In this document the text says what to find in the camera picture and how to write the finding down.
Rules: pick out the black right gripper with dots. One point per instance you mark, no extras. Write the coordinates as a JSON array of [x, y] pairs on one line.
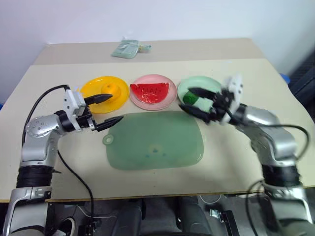
[[221, 105]]

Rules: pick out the green translucent cutting mat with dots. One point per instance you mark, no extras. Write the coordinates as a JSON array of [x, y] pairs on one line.
[[152, 140]]

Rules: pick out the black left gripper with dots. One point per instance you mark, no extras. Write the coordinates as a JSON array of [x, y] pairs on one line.
[[85, 120]]

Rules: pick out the pale green plastic plate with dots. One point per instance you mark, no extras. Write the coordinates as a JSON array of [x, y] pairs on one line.
[[201, 82]]

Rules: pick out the green toy vegetable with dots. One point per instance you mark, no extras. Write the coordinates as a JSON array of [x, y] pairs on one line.
[[189, 98]]

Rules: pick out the dark rounded robot leg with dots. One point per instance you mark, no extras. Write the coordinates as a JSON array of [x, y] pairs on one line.
[[194, 218], [130, 218]]

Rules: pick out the orange toy fruit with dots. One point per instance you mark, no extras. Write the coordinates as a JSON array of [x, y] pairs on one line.
[[113, 89]]

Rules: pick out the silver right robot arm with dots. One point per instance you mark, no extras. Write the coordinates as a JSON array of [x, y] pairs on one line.
[[278, 140]]

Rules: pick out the red watermelon slice toy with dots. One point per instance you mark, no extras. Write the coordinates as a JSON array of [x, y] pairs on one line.
[[150, 92]]

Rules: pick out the pale green plastic packet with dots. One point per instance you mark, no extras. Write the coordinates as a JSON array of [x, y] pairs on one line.
[[124, 49]]

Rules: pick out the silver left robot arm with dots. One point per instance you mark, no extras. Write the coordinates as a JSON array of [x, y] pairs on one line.
[[37, 145]]

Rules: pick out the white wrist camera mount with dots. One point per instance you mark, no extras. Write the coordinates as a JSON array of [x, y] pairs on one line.
[[235, 86], [71, 103]]

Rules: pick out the yellow plastic plate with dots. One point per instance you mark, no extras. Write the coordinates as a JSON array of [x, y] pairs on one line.
[[94, 86]]

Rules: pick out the black metal bracket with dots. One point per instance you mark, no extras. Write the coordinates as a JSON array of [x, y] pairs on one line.
[[225, 218]]

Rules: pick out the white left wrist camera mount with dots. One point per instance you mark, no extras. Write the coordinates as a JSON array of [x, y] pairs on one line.
[[71, 103]]

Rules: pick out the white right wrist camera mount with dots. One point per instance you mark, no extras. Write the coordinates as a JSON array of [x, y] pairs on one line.
[[235, 86]]

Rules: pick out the dark chair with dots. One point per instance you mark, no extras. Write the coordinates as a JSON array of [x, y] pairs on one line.
[[304, 78]]

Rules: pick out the blue round object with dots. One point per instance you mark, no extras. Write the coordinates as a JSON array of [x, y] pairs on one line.
[[286, 78]]

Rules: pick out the pink plastic plate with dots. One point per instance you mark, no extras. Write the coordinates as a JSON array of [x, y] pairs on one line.
[[153, 104]]

